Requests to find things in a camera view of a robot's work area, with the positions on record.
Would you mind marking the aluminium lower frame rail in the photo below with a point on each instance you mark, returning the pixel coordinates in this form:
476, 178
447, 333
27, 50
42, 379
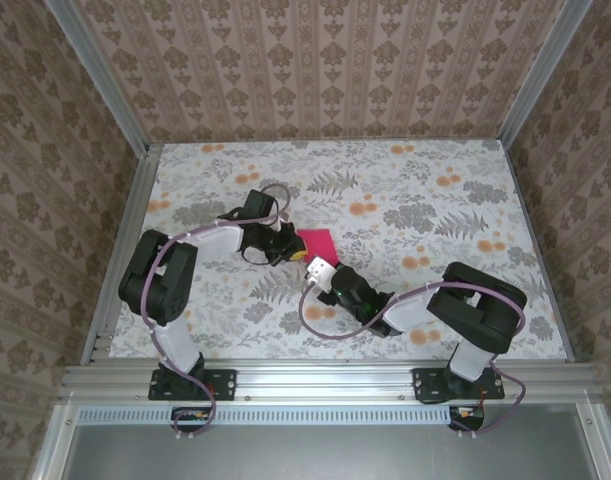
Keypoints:
52, 445
597, 445

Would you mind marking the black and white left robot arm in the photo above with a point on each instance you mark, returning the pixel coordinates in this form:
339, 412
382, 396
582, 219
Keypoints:
155, 280

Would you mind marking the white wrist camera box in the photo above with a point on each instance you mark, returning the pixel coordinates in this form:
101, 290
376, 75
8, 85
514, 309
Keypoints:
285, 217
321, 272

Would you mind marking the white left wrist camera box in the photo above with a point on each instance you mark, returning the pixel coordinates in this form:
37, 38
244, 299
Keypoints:
285, 217

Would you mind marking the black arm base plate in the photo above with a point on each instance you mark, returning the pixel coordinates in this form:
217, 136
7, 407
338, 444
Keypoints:
427, 385
225, 385

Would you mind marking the wide aluminium cross rail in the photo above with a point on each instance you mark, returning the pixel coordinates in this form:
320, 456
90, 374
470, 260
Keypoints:
325, 380

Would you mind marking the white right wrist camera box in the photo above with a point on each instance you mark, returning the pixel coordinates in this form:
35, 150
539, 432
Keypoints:
321, 272

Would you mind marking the aluminium table side rail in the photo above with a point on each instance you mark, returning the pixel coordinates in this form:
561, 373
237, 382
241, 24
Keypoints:
130, 220

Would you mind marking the aluminium frame post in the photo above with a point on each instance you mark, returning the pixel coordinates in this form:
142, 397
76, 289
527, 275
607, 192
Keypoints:
535, 70
103, 80

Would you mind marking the pink square paper sheet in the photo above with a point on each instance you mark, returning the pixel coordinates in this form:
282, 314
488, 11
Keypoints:
320, 245

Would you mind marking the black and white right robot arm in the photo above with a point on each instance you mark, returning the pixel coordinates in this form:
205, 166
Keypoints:
485, 310

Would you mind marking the grey metal panel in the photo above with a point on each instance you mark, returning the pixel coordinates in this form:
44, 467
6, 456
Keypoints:
325, 455

